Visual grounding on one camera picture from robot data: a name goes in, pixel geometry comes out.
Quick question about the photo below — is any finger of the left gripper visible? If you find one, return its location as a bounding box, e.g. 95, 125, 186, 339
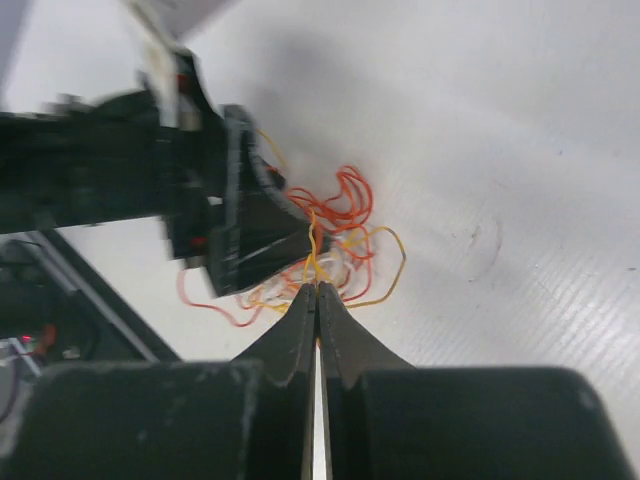
207, 221, 311, 297

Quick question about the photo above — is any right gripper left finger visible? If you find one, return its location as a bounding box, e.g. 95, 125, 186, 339
234, 284, 316, 479

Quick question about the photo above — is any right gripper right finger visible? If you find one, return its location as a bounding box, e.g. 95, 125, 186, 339
317, 282, 413, 479

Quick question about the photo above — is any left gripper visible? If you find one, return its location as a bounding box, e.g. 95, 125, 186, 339
1, 50, 309, 259

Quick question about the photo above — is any yellow thin cable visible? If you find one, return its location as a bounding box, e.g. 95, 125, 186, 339
239, 128, 407, 314

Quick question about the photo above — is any orange thin cable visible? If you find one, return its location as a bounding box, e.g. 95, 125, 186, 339
177, 164, 376, 329

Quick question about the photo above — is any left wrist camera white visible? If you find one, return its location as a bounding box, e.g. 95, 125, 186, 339
121, 0, 201, 132

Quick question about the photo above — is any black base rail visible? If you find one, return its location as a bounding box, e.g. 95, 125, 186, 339
1, 232, 180, 366

